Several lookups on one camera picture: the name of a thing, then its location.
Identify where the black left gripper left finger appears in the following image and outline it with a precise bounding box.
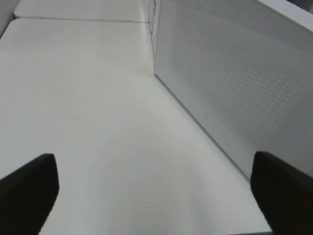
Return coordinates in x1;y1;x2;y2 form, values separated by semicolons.
0;153;60;235

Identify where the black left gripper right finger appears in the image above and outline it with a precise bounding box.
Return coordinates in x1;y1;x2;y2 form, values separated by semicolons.
250;151;313;235

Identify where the white microwave door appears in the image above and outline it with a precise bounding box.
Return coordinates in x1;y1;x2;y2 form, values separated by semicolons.
155;0;313;175

